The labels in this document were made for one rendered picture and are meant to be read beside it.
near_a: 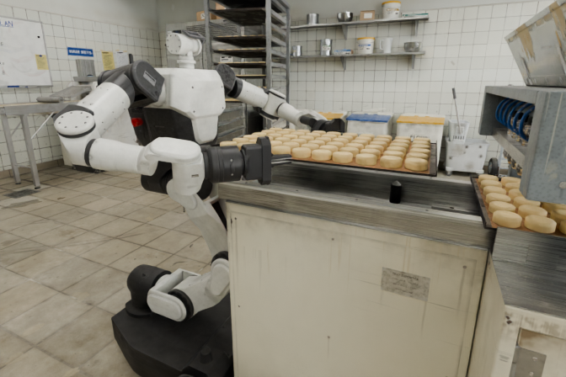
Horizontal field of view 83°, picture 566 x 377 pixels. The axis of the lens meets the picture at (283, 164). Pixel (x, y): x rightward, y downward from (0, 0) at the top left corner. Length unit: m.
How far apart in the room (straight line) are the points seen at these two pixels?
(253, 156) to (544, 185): 0.55
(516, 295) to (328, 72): 4.68
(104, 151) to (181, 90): 0.38
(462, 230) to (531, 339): 0.23
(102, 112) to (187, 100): 0.28
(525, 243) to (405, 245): 0.23
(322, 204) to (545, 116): 0.51
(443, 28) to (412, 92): 0.88
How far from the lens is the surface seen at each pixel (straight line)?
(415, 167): 0.78
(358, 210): 0.84
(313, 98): 5.24
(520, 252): 0.81
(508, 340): 0.72
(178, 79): 1.10
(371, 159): 0.79
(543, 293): 0.74
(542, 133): 0.58
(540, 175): 0.60
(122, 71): 1.05
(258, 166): 0.79
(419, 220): 0.83
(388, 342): 1.01
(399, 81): 4.96
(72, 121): 0.86
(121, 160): 0.80
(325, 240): 0.89
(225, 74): 1.37
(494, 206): 0.87
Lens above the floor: 1.19
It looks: 15 degrees down
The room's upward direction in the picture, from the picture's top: straight up
